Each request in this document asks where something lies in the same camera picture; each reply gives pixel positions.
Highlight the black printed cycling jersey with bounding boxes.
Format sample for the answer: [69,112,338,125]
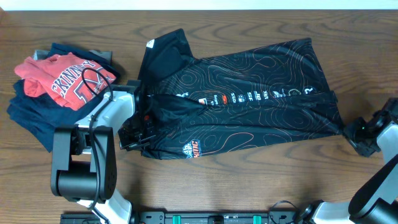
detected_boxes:
[139,29,343,159]

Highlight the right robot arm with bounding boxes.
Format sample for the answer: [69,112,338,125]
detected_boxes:
[294,98,397,224]

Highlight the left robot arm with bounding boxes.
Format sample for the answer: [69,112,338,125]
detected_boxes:
[50,81,155,223]

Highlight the red folded t-shirt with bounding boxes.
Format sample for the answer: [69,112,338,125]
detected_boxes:
[14,53,116,111]

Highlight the navy folded shirt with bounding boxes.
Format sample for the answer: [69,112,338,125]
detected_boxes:
[7,43,120,151]

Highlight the grey folded shirt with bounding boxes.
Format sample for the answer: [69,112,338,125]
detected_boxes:
[32,50,113,63]

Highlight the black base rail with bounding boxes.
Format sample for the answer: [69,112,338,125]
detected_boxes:
[59,200,299,224]

